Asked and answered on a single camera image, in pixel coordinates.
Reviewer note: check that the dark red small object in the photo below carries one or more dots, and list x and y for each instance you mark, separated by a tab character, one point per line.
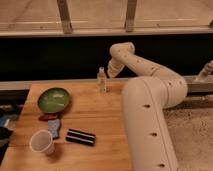
47	117

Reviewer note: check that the white object at right edge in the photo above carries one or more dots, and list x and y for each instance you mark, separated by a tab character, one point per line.
205	72

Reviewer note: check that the black white striped block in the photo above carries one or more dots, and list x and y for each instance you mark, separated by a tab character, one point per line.
80	137

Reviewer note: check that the wooden table board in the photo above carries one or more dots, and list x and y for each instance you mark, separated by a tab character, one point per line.
90	111

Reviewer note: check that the clear plastic bottle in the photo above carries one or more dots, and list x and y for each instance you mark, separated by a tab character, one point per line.
101	76

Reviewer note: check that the green bowl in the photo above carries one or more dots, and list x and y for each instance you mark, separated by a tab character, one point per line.
53	100

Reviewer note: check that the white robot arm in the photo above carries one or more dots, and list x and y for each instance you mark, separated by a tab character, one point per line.
144	98

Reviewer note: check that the dark clutter at left edge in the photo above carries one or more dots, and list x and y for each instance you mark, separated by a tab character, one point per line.
5	132

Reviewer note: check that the metal window frame post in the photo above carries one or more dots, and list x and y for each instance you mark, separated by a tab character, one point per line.
64	16
130	15

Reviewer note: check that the metal window frame post left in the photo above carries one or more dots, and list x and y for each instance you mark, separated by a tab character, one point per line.
64	16

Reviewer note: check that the metal window frame post right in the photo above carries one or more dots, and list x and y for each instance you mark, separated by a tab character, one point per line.
130	15

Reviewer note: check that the translucent plastic cup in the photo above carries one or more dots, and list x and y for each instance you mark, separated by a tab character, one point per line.
42	142

